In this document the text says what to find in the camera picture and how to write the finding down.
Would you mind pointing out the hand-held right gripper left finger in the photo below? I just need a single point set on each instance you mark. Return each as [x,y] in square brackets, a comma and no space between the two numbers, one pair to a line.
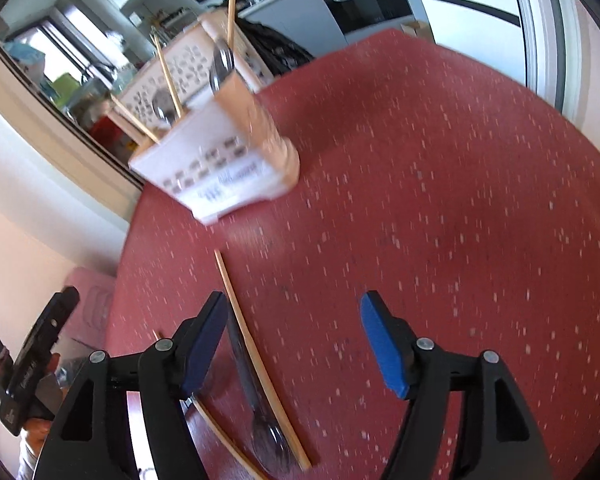
[204,350]

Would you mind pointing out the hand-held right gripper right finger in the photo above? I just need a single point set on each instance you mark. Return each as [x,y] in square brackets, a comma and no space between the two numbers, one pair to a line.
[382,345]

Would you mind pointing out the pile of chopsticks and spoons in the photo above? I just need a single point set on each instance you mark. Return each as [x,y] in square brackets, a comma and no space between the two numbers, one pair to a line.
[259,360]

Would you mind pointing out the white plastic utensil holder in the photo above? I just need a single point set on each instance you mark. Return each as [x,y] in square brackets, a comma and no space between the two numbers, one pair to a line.
[214,160]

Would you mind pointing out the small black plastic spoon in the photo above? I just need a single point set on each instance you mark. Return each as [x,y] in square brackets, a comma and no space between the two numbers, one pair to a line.
[162,106]

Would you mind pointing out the person's left forearm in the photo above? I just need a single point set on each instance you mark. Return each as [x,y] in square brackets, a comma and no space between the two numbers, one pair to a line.
[32,460]

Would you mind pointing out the person's left hand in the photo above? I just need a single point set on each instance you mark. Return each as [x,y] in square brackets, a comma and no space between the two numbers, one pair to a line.
[47,395]

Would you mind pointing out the pink plastic stool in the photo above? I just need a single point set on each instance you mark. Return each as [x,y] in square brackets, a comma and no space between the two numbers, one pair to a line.
[92,300]

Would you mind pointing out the red plastic container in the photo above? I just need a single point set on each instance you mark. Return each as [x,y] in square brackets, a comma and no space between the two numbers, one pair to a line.
[104,132]

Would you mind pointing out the green plastic container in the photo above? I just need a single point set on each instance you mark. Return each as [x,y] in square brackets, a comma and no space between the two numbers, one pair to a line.
[65,90]

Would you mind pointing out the white flower-pattern basket trolley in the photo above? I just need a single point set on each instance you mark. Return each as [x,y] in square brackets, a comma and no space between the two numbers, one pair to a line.
[184,67]

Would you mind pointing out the black bag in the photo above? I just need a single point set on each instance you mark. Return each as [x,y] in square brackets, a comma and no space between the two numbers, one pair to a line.
[280,50]

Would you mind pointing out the cardboard box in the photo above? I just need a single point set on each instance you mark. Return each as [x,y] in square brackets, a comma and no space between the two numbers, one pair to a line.
[414,30]

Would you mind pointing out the white refrigerator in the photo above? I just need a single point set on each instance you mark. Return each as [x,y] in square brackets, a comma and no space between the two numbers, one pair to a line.
[470,35]

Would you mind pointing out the grey lower kitchen cabinet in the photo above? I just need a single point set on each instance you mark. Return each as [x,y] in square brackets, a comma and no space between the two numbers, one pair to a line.
[305,20]

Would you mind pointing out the white sliding door frame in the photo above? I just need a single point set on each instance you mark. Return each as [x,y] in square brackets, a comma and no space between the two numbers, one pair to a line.
[79,155]
[545,35]

